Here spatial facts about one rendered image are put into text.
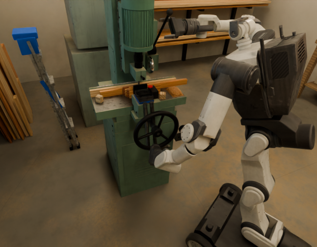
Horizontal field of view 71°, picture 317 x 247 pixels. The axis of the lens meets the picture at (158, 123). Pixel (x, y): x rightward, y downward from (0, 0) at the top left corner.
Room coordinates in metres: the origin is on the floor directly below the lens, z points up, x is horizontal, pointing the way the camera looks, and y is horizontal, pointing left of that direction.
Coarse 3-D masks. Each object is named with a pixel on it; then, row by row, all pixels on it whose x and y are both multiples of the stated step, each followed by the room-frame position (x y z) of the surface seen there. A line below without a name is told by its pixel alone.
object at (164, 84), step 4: (172, 80) 1.43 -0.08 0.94; (176, 80) 1.43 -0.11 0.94; (180, 80) 1.44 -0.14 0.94; (184, 80) 1.45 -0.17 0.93; (160, 84) 1.38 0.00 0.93; (164, 84) 1.39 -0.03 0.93; (168, 84) 1.40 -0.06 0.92; (172, 84) 1.41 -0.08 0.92; (176, 84) 1.43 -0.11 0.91; (180, 84) 1.44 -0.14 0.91; (184, 84) 1.45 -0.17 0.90; (120, 88) 1.27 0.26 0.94; (100, 92) 1.21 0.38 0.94; (104, 92) 1.22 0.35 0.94; (108, 92) 1.23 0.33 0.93; (112, 92) 1.24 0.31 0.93; (116, 92) 1.25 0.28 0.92; (120, 92) 1.26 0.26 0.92; (104, 96) 1.22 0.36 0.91; (108, 96) 1.23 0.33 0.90
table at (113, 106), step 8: (160, 88) 1.38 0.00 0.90; (112, 96) 1.23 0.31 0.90; (120, 96) 1.24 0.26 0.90; (168, 96) 1.27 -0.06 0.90; (184, 96) 1.29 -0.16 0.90; (96, 104) 1.13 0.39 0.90; (104, 104) 1.13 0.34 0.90; (112, 104) 1.14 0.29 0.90; (120, 104) 1.14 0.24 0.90; (128, 104) 1.15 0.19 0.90; (160, 104) 1.21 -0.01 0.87; (168, 104) 1.23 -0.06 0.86; (176, 104) 1.26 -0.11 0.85; (96, 112) 1.05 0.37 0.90; (104, 112) 1.06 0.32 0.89; (112, 112) 1.08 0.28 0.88; (120, 112) 1.10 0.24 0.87; (128, 112) 1.12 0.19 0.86; (136, 120) 1.04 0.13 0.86
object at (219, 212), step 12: (228, 192) 1.03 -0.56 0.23; (216, 204) 0.94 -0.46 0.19; (228, 204) 0.95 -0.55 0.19; (204, 216) 0.85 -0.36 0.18; (216, 216) 0.85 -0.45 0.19; (228, 216) 0.86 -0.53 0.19; (240, 216) 0.87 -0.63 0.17; (204, 228) 0.74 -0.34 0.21; (216, 228) 0.75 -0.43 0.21; (228, 228) 0.78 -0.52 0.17; (240, 228) 0.78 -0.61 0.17; (216, 240) 0.69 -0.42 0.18; (228, 240) 0.70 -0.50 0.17; (240, 240) 0.70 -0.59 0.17; (288, 240) 0.63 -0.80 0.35; (300, 240) 0.63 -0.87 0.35
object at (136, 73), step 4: (132, 64) 1.37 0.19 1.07; (132, 68) 1.32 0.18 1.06; (136, 68) 1.31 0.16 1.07; (144, 68) 1.32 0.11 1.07; (132, 72) 1.32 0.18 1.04; (136, 72) 1.26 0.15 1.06; (140, 72) 1.27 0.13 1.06; (144, 72) 1.29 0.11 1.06; (132, 76) 1.33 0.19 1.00; (136, 76) 1.26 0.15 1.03; (140, 76) 1.27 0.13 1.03; (144, 76) 1.29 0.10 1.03; (136, 80) 1.26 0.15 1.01; (140, 80) 1.27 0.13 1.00
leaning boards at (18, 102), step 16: (0, 48) 2.09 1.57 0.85; (0, 64) 2.28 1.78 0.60; (0, 80) 1.77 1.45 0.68; (16, 80) 2.13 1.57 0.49; (0, 96) 1.70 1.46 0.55; (16, 96) 1.83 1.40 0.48; (0, 112) 1.71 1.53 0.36; (16, 112) 1.77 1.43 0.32; (0, 128) 1.70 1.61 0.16; (16, 128) 1.76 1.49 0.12
